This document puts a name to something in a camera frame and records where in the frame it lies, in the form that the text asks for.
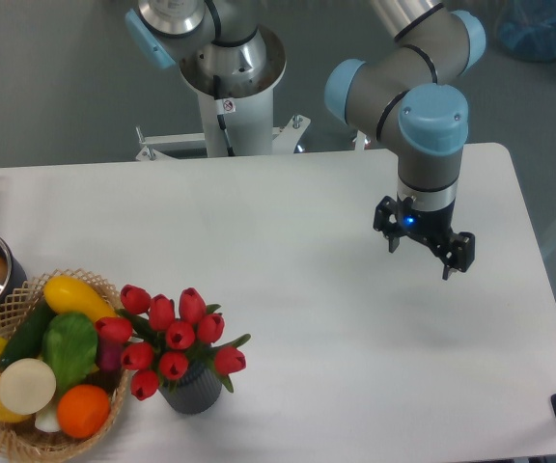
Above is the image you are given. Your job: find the yellow squash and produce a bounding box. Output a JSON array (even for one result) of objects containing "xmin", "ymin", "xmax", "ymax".
[{"xmin": 42, "ymin": 275, "xmax": 117, "ymax": 322}]

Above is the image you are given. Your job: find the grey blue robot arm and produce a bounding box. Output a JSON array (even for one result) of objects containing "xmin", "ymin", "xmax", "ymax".
[{"xmin": 125, "ymin": 1, "xmax": 487, "ymax": 273}]

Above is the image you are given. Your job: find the white round onion slice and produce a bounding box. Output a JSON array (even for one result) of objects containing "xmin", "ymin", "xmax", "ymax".
[{"xmin": 0, "ymin": 358, "xmax": 56, "ymax": 415}]

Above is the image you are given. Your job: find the orange fruit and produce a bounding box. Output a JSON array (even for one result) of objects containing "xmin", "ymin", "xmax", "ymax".
[{"xmin": 57, "ymin": 385, "xmax": 110, "ymax": 439}]

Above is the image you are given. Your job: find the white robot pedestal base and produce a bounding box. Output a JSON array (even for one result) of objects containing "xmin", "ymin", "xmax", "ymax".
[{"xmin": 136, "ymin": 25, "xmax": 311, "ymax": 160}]

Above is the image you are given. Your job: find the woven wicker basket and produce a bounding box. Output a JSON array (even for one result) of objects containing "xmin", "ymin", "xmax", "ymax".
[{"xmin": 0, "ymin": 269, "xmax": 129, "ymax": 462}]

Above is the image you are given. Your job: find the dark green cucumber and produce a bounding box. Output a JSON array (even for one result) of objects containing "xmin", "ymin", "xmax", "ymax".
[{"xmin": 0, "ymin": 300, "xmax": 56, "ymax": 370}]

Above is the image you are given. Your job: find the blue plastic bag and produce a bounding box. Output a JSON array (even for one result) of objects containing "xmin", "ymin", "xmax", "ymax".
[{"xmin": 495, "ymin": 1, "xmax": 556, "ymax": 62}]

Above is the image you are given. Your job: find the dark grey ribbed vase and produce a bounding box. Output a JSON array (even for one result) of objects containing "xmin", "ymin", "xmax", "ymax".
[{"xmin": 159, "ymin": 362, "xmax": 223, "ymax": 415}]

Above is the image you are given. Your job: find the red tulip bouquet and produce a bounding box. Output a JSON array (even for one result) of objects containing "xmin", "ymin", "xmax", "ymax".
[{"xmin": 95, "ymin": 285, "xmax": 251, "ymax": 401}]

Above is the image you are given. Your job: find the purple red onion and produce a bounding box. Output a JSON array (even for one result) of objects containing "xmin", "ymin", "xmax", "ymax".
[{"xmin": 96, "ymin": 338, "xmax": 124, "ymax": 372}]

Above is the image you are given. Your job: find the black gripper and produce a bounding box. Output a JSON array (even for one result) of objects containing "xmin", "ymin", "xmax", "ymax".
[{"xmin": 373, "ymin": 196, "xmax": 476, "ymax": 281}]

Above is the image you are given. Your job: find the green lettuce leaf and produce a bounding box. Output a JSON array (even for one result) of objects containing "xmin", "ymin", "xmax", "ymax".
[{"xmin": 42, "ymin": 312, "xmax": 98, "ymax": 397}]

